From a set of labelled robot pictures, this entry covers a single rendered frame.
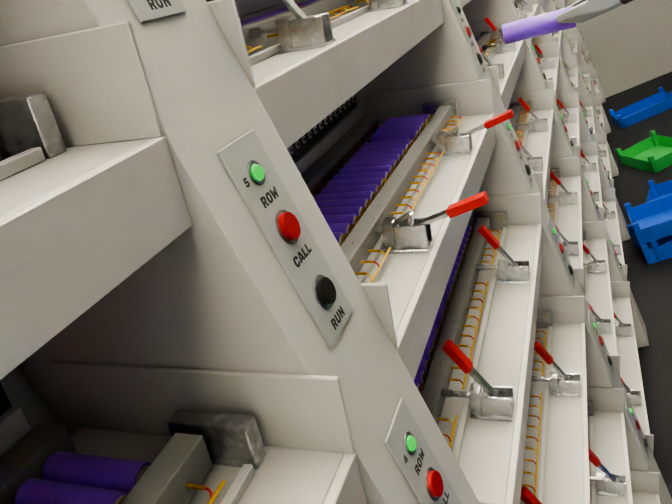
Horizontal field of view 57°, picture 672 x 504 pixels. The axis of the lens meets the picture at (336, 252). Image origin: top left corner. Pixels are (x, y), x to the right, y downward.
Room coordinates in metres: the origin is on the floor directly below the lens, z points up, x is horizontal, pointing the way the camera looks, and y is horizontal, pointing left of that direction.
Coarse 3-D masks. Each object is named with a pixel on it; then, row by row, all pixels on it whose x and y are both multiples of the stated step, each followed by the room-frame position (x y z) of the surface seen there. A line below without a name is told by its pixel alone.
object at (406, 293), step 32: (384, 96) 0.97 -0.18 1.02; (416, 96) 0.95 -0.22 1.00; (448, 96) 0.93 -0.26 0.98; (480, 96) 0.91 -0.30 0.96; (448, 160) 0.74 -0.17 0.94; (480, 160) 0.76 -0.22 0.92; (416, 192) 0.66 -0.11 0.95; (448, 192) 0.63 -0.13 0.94; (448, 224) 0.56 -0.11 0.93; (416, 256) 0.51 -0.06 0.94; (448, 256) 0.55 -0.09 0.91; (384, 288) 0.37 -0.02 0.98; (416, 288) 0.45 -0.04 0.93; (384, 320) 0.38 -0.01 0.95; (416, 320) 0.43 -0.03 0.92; (416, 352) 0.42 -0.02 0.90
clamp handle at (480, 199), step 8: (464, 200) 0.50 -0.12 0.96; (472, 200) 0.49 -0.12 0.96; (480, 200) 0.49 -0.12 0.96; (448, 208) 0.50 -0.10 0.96; (456, 208) 0.50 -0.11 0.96; (464, 208) 0.49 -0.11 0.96; (472, 208) 0.49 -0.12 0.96; (408, 216) 0.52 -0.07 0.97; (432, 216) 0.51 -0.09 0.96; (440, 216) 0.51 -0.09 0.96; (448, 216) 0.50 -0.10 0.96; (408, 224) 0.52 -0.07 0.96; (416, 224) 0.52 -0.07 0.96; (424, 224) 0.51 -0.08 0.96
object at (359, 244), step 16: (448, 112) 0.88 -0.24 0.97; (432, 128) 0.80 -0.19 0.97; (448, 128) 0.83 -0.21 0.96; (416, 144) 0.75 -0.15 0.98; (432, 144) 0.77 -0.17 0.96; (416, 160) 0.69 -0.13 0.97; (400, 176) 0.65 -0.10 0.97; (416, 176) 0.67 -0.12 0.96; (384, 192) 0.61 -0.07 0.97; (400, 192) 0.62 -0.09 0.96; (368, 208) 0.58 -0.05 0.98; (384, 208) 0.57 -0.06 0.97; (368, 224) 0.54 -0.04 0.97; (352, 240) 0.51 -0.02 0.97; (368, 240) 0.52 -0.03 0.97; (352, 256) 0.48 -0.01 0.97; (368, 256) 0.51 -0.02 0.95; (384, 256) 0.50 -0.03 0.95
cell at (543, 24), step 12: (552, 12) 0.57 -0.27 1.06; (504, 24) 0.59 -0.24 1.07; (516, 24) 0.58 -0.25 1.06; (528, 24) 0.57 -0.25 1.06; (540, 24) 0.57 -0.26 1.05; (552, 24) 0.56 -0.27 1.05; (564, 24) 0.56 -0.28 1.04; (504, 36) 0.58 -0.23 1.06; (516, 36) 0.58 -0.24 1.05; (528, 36) 0.57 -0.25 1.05
